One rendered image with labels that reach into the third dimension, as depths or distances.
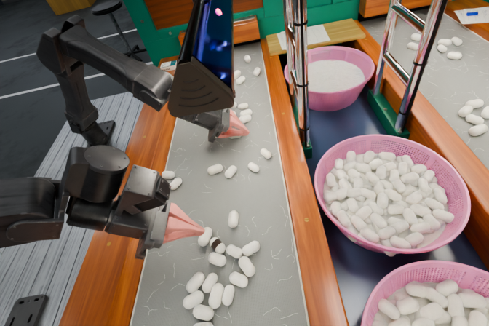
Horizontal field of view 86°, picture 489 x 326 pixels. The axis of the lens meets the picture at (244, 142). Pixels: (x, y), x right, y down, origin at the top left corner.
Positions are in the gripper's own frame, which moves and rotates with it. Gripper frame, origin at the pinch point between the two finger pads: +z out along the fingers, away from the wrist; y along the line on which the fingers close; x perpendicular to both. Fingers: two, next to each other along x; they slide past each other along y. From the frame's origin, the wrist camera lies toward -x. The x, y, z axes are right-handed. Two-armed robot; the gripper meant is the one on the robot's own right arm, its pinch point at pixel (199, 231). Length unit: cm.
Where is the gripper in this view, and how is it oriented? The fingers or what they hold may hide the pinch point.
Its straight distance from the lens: 49.4
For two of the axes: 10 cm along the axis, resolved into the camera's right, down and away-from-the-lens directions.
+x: -4.9, 6.3, 6.1
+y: -0.4, -7.1, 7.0
